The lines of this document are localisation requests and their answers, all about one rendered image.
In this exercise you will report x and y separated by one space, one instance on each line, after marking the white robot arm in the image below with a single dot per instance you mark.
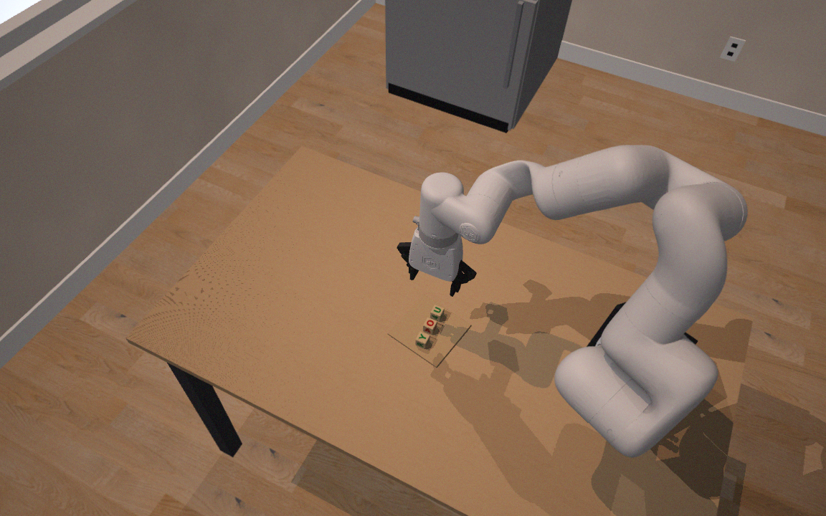
661 375

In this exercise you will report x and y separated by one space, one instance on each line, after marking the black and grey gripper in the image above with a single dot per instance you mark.
443 263

